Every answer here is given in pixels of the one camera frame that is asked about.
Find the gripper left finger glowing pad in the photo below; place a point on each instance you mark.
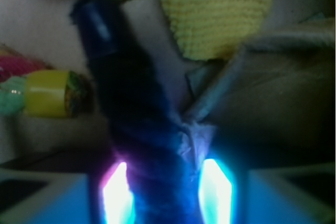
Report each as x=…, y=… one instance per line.
x=48, y=197

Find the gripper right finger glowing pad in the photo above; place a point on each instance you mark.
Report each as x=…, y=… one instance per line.
x=302, y=194

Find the brown paper bag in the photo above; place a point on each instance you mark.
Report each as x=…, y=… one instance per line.
x=274, y=97

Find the multicolour twisted rope toy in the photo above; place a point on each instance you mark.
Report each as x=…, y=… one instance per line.
x=35, y=88

